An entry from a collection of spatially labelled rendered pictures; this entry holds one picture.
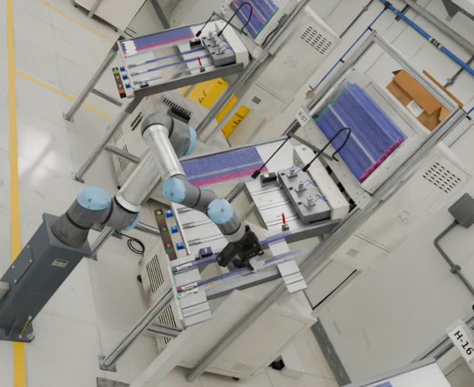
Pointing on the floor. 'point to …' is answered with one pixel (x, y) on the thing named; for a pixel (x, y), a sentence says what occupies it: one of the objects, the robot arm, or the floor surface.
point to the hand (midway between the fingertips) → (253, 269)
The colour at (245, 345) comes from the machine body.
